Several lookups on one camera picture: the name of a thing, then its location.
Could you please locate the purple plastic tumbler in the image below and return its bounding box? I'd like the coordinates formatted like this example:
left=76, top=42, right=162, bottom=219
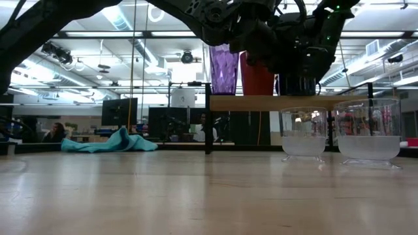
left=208, top=44, right=240, bottom=96

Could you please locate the black monitor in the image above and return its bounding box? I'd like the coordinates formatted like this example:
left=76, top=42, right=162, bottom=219
left=101, top=97, right=139, bottom=127

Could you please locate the black metal rig frame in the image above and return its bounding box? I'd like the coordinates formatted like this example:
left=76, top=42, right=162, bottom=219
left=0, top=140, right=418, bottom=159

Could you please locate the black ceiling device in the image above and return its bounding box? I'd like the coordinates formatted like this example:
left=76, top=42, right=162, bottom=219
left=40, top=41, right=74, bottom=65

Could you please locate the large black mug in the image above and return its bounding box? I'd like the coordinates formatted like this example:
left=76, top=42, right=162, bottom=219
left=276, top=74, right=318, bottom=97

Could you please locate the round black ceiling fixture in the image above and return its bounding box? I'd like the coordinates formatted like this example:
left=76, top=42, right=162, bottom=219
left=180, top=50, right=195, bottom=65

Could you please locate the clear glass cup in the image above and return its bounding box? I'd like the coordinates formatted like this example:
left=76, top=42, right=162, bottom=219
left=279, top=106, right=329, bottom=163
left=333, top=98, right=403, bottom=170

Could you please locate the person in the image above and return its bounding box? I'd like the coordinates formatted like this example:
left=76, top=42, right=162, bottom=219
left=191, top=112, right=219, bottom=143
left=41, top=122, right=67, bottom=144

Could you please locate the white box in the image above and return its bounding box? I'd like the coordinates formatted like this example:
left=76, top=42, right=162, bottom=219
left=170, top=87, right=197, bottom=108

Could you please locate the orange mug white inside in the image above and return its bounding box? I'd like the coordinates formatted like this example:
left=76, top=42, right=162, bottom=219
left=240, top=51, right=276, bottom=96

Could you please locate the blue cloth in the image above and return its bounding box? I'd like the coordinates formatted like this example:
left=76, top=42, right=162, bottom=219
left=61, top=127, right=159, bottom=153

